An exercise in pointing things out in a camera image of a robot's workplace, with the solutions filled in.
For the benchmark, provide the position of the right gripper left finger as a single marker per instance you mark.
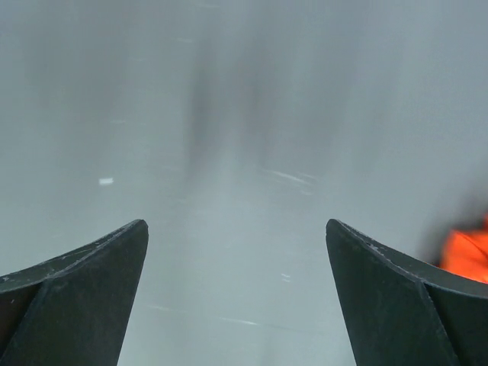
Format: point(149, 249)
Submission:
point(74, 309)

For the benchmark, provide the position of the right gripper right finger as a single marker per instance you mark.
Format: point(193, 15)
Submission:
point(399, 310)

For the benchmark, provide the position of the orange t-shirt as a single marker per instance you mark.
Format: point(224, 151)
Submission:
point(465, 253)

